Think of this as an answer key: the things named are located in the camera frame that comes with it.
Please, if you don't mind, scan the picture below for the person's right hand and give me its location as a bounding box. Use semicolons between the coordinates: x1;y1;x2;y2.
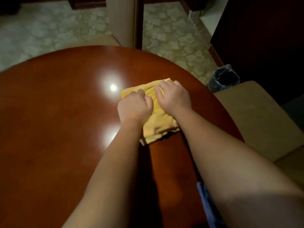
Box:
155;80;192;118

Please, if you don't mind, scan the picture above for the person's left hand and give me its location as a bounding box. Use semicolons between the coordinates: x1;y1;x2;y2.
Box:
117;89;154;125

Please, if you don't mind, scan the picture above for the yellow cleaning cloth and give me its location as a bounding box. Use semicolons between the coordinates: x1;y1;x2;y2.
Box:
120;78;180;146

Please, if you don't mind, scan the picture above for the person's left forearm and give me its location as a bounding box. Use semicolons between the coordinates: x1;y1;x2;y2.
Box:
61;120;143;228

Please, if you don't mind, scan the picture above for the person's right forearm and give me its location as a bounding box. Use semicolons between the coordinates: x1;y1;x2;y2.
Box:
171;108;304;228

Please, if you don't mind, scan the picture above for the black waste bin with liner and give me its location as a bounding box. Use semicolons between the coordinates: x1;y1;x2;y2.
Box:
206;64;240;93

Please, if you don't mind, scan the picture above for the round brown wooden table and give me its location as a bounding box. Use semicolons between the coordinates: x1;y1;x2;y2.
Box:
0;45;245;228

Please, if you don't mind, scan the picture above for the beige upholstered chair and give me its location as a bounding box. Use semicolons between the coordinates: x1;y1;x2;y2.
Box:
213;80;304;188

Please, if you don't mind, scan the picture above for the dark wooden cabinet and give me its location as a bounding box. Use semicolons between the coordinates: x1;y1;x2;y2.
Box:
210;0;304;106

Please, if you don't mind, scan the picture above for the person's blue garment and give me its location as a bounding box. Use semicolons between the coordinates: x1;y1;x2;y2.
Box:
197;181;227;228

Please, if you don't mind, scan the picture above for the beige chair with wooden frame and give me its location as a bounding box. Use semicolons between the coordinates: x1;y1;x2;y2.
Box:
55;0;145;51

